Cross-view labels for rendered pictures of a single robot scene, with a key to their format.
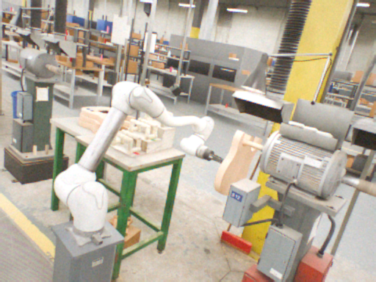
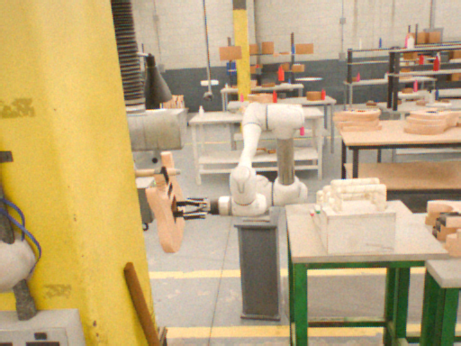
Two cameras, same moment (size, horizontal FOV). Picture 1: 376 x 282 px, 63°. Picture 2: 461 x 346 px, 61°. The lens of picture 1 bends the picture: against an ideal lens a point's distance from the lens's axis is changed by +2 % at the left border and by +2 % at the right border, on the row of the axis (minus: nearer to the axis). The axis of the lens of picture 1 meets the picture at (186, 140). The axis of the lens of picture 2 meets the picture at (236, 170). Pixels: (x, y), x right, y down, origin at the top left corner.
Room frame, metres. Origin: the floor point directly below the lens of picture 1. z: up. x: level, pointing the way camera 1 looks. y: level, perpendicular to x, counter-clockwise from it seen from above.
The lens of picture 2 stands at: (3.35, -0.93, 1.74)
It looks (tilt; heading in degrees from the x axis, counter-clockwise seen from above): 16 degrees down; 149
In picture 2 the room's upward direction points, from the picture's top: 4 degrees counter-clockwise
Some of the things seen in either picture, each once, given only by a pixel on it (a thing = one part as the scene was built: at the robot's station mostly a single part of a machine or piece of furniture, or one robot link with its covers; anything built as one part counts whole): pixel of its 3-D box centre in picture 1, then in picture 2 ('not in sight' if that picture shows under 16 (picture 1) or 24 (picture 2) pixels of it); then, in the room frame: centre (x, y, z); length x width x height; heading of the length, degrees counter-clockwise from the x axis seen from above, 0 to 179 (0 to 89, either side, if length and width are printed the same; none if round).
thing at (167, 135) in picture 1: (155, 134); (356, 226); (2.31, 0.26, 1.02); 0.27 x 0.15 x 0.17; 58
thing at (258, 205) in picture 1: (261, 203); not in sight; (1.43, -0.45, 1.02); 0.19 x 0.04 x 0.04; 144
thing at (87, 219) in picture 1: (90, 203); (257, 192); (1.36, 0.42, 0.87); 0.18 x 0.16 x 0.22; 50
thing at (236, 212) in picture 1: (254, 211); (131, 207); (1.39, -0.41, 0.99); 0.24 x 0.21 x 0.26; 54
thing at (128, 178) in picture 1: (121, 227); (293, 285); (1.81, 0.33, 0.45); 0.05 x 0.05 x 0.90; 54
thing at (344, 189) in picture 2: not in sight; (360, 189); (2.35, 0.23, 1.20); 0.20 x 0.03 x 0.03; 57
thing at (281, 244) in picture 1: (286, 229); not in sight; (1.37, -0.59, 0.93); 0.15 x 0.10 x 0.55; 54
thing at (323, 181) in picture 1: (300, 163); not in sight; (1.53, -0.62, 1.25); 0.41 x 0.27 x 0.26; 54
